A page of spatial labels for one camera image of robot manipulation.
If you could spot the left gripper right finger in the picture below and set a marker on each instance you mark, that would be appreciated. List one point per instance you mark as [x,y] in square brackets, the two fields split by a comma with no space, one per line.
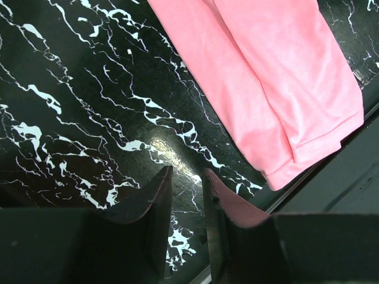
[248,245]

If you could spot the pink t-shirt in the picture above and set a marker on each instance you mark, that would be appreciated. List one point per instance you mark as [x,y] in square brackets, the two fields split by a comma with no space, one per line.
[275,76]

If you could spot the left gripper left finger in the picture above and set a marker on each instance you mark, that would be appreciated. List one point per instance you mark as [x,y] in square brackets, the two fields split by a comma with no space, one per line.
[125,243]

